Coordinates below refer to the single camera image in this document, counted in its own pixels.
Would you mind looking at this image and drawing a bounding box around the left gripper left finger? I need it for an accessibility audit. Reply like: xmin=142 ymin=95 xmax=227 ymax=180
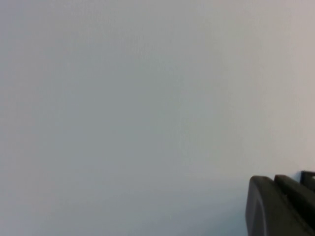
xmin=245 ymin=175 xmax=315 ymax=236

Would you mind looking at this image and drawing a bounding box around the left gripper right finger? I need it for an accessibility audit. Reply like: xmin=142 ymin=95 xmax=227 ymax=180
xmin=274 ymin=174 xmax=315 ymax=232

